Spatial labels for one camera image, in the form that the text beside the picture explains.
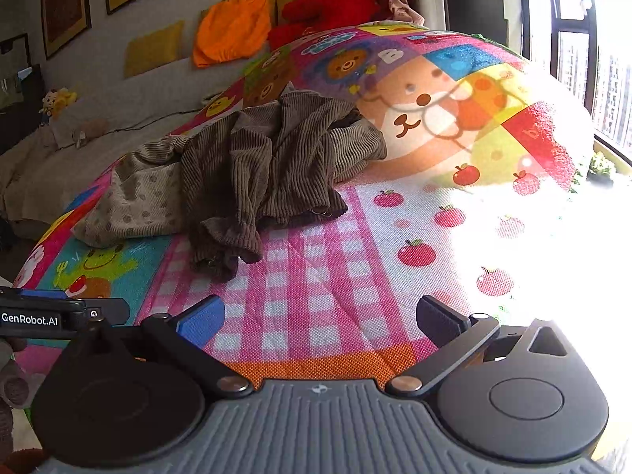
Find red plush toy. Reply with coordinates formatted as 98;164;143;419
267;0;416;51

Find pink doll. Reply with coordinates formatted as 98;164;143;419
386;0;426;26

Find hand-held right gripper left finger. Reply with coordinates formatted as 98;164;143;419
74;295;254;401

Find small yellow plush toy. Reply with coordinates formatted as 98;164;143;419
39;88;79;125

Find yellow cushion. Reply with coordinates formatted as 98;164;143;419
274;0;311;25
123;21;186;79

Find black framed window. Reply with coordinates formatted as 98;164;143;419
498;0;632;165

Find orange pumpkin cushion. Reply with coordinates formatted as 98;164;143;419
192;0;273;69

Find glass fish tank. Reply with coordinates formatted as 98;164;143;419
0;34;46;155

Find person's left hand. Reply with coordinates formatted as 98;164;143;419
0;338;31;455

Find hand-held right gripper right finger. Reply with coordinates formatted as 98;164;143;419
385;295;570;401

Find beige plush toy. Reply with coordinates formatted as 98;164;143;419
68;118;110;150

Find potted yellow flowers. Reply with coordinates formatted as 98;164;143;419
587;152;618;179

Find dark brown corduroy overalls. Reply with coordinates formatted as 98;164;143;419
180;90;388;284

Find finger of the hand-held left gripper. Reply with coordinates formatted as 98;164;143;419
0;286;86;302

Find colourful printed blanket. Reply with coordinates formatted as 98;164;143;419
10;22;600;391

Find beige covered sofa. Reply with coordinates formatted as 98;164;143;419
0;0;448;240

